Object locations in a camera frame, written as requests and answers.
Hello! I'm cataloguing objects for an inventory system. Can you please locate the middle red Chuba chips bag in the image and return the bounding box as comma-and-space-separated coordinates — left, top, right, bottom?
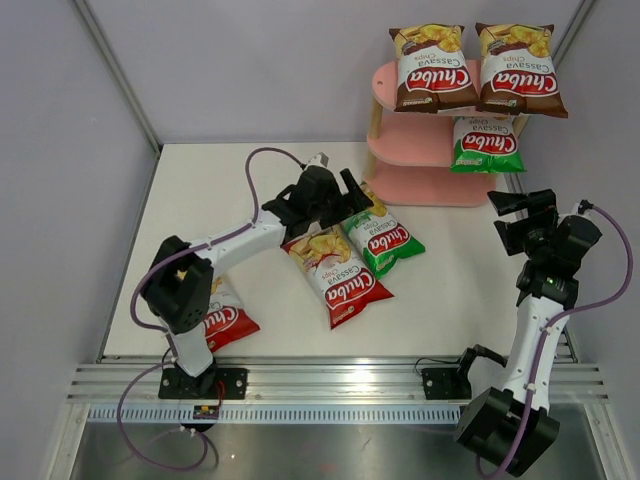
281, 226, 394, 330

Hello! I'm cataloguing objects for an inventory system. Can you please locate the large brown Chuba chips bag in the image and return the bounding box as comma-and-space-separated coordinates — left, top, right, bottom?
475, 22, 568, 118

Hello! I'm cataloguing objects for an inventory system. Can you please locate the white slotted cable duct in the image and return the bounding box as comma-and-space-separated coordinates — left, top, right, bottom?
88, 404, 461, 425

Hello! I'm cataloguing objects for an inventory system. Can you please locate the small brown Chuba chips bag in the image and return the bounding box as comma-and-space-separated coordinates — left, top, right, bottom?
389, 23, 479, 114

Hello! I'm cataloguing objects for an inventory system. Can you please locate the left red Chuba chips bag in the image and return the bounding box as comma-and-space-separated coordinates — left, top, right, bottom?
203, 276, 260, 352

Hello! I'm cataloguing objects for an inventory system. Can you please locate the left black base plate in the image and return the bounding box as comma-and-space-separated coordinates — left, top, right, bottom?
158, 365, 248, 400

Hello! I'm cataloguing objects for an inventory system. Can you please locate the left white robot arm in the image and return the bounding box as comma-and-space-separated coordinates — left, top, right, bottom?
133, 166, 373, 399

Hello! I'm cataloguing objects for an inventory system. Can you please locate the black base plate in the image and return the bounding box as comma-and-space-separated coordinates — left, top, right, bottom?
158, 365, 248, 400
421, 366, 472, 400

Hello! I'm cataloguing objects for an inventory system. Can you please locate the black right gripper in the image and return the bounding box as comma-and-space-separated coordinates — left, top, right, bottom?
488, 189, 560, 263

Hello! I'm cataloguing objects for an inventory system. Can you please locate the aluminium mounting rail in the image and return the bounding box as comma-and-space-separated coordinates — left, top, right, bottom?
66, 357, 609, 405

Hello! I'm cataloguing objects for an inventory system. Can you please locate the green Chuba chips bag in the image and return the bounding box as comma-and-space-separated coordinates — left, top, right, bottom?
450, 117, 526, 174
341, 182, 426, 279

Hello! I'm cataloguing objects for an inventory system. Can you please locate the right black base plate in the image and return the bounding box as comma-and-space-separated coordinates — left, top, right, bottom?
421, 366, 472, 400

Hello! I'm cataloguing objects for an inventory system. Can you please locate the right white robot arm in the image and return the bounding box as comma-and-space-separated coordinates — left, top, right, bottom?
453, 189, 602, 479

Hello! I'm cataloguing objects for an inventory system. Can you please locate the pink three-tier shelf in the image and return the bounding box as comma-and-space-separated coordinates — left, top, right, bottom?
364, 61, 497, 207

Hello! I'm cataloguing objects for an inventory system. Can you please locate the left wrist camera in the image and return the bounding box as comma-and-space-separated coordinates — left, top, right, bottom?
303, 152, 329, 170

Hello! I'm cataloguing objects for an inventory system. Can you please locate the red chuba chips bag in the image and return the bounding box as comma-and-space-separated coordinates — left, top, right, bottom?
203, 276, 260, 352
281, 226, 394, 330

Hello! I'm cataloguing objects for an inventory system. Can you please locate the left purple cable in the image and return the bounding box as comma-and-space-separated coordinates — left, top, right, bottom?
117, 146, 321, 471

